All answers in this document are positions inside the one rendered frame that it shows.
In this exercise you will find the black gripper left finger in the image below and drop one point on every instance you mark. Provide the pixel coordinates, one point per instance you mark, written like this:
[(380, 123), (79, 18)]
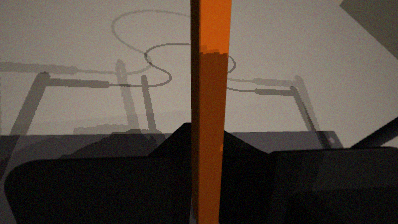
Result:
[(152, 189)]

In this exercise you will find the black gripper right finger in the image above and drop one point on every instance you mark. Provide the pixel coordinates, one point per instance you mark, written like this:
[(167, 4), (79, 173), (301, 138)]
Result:
[(256, 186)]

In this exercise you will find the orange handle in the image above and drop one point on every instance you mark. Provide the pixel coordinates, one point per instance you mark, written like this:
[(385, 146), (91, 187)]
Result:
[(210, 34)]

